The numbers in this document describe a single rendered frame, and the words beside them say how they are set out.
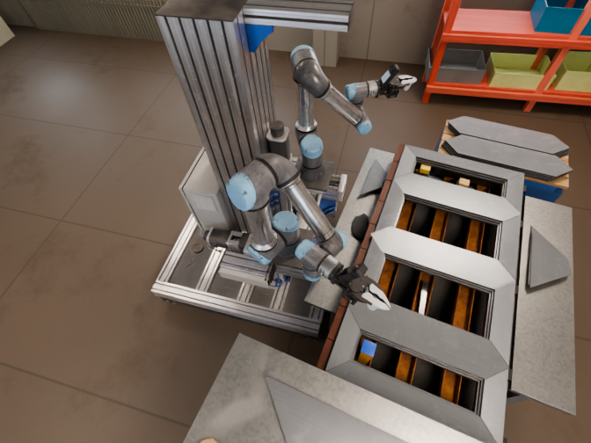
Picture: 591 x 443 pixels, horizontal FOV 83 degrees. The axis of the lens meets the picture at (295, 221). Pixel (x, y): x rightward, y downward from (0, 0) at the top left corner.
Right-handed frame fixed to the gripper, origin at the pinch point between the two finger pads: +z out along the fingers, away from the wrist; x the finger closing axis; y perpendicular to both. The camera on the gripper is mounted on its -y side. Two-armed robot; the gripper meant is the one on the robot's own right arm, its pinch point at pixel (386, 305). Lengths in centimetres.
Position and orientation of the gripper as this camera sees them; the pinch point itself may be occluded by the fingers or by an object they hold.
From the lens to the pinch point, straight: 110.6
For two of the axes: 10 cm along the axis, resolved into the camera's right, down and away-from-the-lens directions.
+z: 7.6, 5.2, -3.9
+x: -6.5, 5.6, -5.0
